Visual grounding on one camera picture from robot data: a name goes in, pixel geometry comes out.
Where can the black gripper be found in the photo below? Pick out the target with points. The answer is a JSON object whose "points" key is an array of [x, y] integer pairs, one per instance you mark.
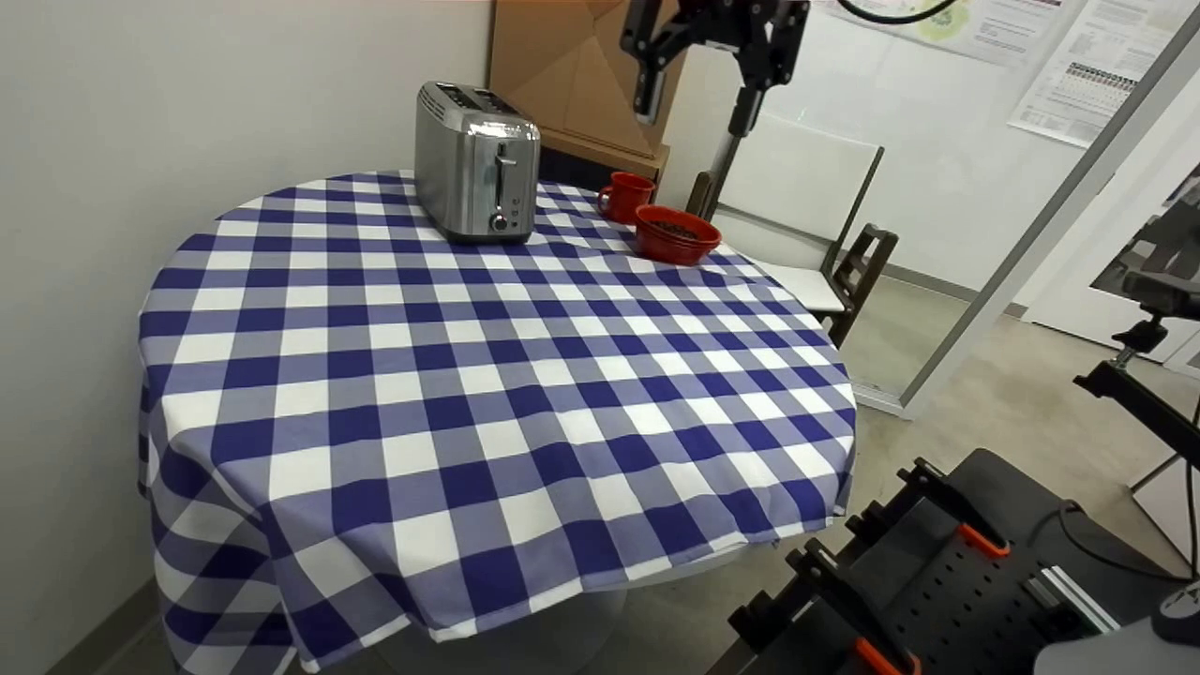
{"points": [[755, 31]]}

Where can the silver metal toaster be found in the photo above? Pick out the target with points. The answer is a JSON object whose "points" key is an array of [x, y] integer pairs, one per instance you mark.
{"points": [[475, 156]]}

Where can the red mug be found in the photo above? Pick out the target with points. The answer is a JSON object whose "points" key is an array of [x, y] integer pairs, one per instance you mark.
{"points": [[624, 198]]}

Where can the white folding chair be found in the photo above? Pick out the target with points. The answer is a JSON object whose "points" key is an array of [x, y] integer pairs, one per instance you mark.
{"points": [[789, 191]]}

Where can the brown cardboard box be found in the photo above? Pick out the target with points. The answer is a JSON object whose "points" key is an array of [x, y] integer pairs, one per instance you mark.
{"points": [[563, 78]]}

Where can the red bowl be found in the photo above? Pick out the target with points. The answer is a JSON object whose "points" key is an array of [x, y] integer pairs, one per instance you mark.
{"points": [[675, 233]]}

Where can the white poster with green circle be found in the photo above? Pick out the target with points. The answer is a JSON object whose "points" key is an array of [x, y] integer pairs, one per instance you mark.
{"points": [[986, 22]]}

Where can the grey metal pole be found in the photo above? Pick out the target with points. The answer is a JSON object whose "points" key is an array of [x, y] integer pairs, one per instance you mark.
{"points": [[1051, 218]]}

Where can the blue white checked tablecloth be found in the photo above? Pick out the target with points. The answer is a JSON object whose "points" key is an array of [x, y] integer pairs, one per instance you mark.
{"points": [[499, 414]]}

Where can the black cart with orange clamps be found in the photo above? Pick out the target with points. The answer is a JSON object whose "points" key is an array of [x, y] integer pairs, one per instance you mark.
{"points": [[975, 574]]}

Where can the black chair frame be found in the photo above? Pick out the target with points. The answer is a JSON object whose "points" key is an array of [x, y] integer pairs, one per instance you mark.
{"points": [[863, 277]]}

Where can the white wall poster with text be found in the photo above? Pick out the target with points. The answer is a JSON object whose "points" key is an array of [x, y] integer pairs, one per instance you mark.
{"points": [[1100, 68]]}

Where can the black camera tripod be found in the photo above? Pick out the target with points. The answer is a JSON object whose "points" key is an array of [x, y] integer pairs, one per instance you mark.
{"points": [[1145, 387]]}

